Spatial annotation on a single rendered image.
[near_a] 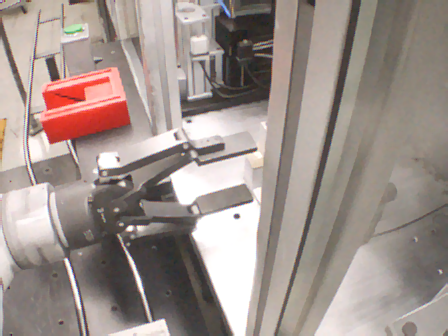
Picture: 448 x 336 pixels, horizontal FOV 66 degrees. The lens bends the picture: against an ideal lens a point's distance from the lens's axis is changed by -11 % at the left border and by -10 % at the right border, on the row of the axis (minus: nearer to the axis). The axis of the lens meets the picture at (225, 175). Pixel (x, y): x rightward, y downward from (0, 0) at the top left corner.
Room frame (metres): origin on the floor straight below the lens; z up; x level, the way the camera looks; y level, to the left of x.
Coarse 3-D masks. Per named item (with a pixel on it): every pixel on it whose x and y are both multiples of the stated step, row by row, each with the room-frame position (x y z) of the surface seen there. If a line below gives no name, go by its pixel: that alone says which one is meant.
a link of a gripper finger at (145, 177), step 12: (180, 156) 0.30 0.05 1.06; (192, 156) 0.29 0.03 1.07; (144, 168) 0.30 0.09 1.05; (156, 168) 0.29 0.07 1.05; (168, 168) 0.29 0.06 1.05; (180, 168) 0.29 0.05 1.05; (132, 180) 0.29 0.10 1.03; (144, 180) 0.28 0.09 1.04; (156, 180) 0.28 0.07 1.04; (132, 192) 0.27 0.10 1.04; (144, 192) 0.27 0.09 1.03; (120, 204) 0.26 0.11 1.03
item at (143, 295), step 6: (138, 294) 0.26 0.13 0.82; (144, 294) 0.26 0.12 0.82; (144, 300) 0.25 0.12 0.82; (144, 306) 0.24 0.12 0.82; (150, 306) 0.24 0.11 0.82; (78, 312) 0.22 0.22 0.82; (84, 312) 0.22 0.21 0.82; (144, 312) 0.23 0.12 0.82; (150, 312) 0.23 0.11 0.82; (78, 318) 0.21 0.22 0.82; (84, 318) 0.21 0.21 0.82; (150, 318) 0.22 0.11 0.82; (78, 324) 0.20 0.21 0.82; (84, 324) 0.20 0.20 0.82; (84, 330) 0.19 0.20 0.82
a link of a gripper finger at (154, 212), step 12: (144, 204) 0.29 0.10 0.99; (156, 204) 0.30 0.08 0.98; (168, 204) 0.30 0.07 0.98; (180, 204) 0.31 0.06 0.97; (192, 204) 0.31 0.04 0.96; (120, 216) 0.26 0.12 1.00; (144, 216) 0.27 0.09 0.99; (156, 216) 0.28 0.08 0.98; (168, 216) 0.28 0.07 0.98; (180, 216) 0.29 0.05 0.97; (192, 216) 0.29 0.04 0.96
